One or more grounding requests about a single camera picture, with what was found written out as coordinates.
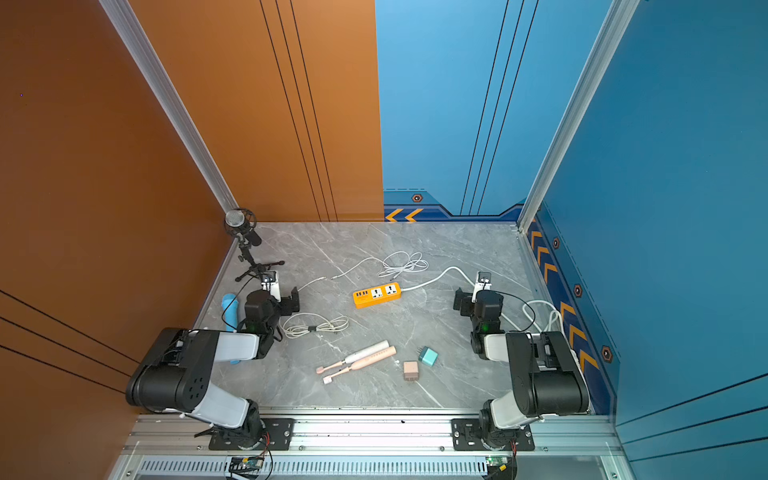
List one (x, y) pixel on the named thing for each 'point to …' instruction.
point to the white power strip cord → (548, 304)
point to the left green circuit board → (240, 464)
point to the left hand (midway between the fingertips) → (281, 285)
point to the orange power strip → (378, 295)
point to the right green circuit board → (493, 461)
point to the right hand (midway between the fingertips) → (475, 290)
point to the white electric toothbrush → (345, 361)
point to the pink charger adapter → (411, 370)
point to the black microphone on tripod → (241, 224)
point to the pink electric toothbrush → (362, 364)
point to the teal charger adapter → (428, 356)
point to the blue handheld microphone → (231, 315)
